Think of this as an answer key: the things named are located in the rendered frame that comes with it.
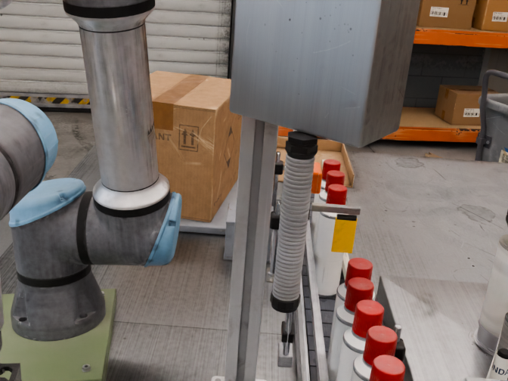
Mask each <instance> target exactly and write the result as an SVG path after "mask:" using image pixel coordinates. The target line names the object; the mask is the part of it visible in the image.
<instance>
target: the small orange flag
mask: <svg viewBox="0 0 508 381"><path fill-rule="evenodd" d="M357 220H358V219H357V216H356V215H343V214H337V215H336V220H335V226H334V232H333V242H332V249H331V252H345V253H352V250H353V245H354V240H355V230H356V225H357Z"/></svg>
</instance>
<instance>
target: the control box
mask: <svg viewBox="0 0 508 381"><path fill-rule="evenodd" d="M419 7H420V0H236V3H235V16H234V42H233V55H232V68H231V93H230V106H229V109H230V111H231V112H232V113H236V114H239V115H241V116H246V117H249V118H252V119H257V120H260V121H263V122H268V123H271V124H274V125H278V126H282V127H285V128H288V129H292V130H296V131H299V132H304V133H306V134H310V135H314V136H318V137H320V138H326V139H328V140H331V141H336V142H339V143H342V144H347V145H350V146H353V147H358V148H359V147H364V146H366V145H368V144H370V143H372V142H374V141H377V140H379V139H381V138H383V137H385V136H387V135H390V134H391V133H393V132H396V131H397V130H398V129H399V125H400V120H401V111H402V107H403V103H404V94H405V89H406V84H407V76H408V71H409V66H410V58H411V53H412V48H413V43H414V35H415V30H416V25H417V17H418V12H419Z"/></svg>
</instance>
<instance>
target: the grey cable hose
mask: <svg viewBox="0 0 508 381"><path fill-rule="evenodd" d="M317 143H318V137H317V136H314V135H310V134H306V133H304V132H299V131H295V132H288V141H286V147H285V150H286V152H287V154H286V159H285V161H286V162H285V168H284V170H285V171H284V177H283V178H284V180H283V192H282V200H281V208H280V224H279V231H278V239H277V255H276V262H275V269H274V284H273V290H272V292H271V298H270V301H271V306H272V308H273V309H274V310H276V311H279V312H282V313H291V312H294V311H296V310H297V308H298V307H299V303H300V299H301V296H300V294H299V290H300V282H301V277H302V264H303V258H304V257H303V256H304V251H305V239H306V232H307V225H308V214H309V206H310V200H311V199H310V198H311V186H312V180H313V172H314V161H315V156H314V155H315V154H316V153H317V152H318V146H317Z"/></svg>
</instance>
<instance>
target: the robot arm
mask: <svg viewBox="0 0 508 381"><path fill-rule="evenodd" d="M63 9H64V13H65V14H66V15H67V16H69V17H70V18H72V19H73V20H74V21H76V22H77V23H78V25H79V33H80V39H81V43H82V53H83V59H84V65H85V74H86V79H87V85H88V95H89V100H90V106H91V115H92V121H93V126H94V136H95V142H96V147H97V152H98V162H99V168H100V174H101V179H100V180H99V181H98V182H97V183H96V184H95V186H94V188H93V191H85V190H86V186H85V185H84V182H83V181H82V180H80V179H76V178H57V179H52V180H47V181H43V180H44V178H45V175H46V173H47V171H48V170H49V169H50V168H51V167H52V165H53V164H54V161H55V159H56V156H57V149H58V139H57V134H56V131H55V129H54V126H53V125H52V123H51V121H50V119H49V118H48V117H47V116H46V115H45V114H44V113H43V112H42V111H41V110H40V109H39V108H38V107H36V106H35V105H33V104H31V103H29V102H27V101H23V100H21V99H16V98H2V99H0V221H1V220H2V219H3V218H4V217H5V216H6V215H7V214H8V213H10V221H9V226H10V227H11V234H12V240H13V247H14V257H15V264H16V269H17V286H16V290H15V294H14V299H13V303H12V306H11V325H12V328H13V330H14V332H15V333H16V334H18V335H19V336H22V337H23V338H26V339H31V340H35V341H45V342H48V341H58V340H64V339H70V338H73V337H76V336H80V335H82V334H84V333H87V332H88V331H90V330H92V329H94V328H95V327H96V326H97V325H98V324H99V323H100V322H101V321H102V320H103V319H104V317H105V314H106V306H105V299H104V295H103V293H102V292H101V289H100V287H99V285H98V282H97V281H96V279H95V277H94V275H93V272H92V270H91V265H140V266H144V267H147V266H153V265H167V264H169V263H170V262H171V261H172V259H173V257H174V254H175V249H176V245H177V241H178V232H179V226H180V220H181V204H182V198H181V195H180V194H177V193H176V192H171V193H170V185H169V181H168V179H167V178H166V177H165V176H164V175H162V174H161V173H159V171H158V162H157V154H156V137H155V128H154V119H153V103H152V94H151V86H150V69H149V60H148V52H147V35H146V26H145V20H146V18H147V17H148V16H149V15H150V13H151V12H152V11H153V10H154V9H155V0H63Z"/></svg>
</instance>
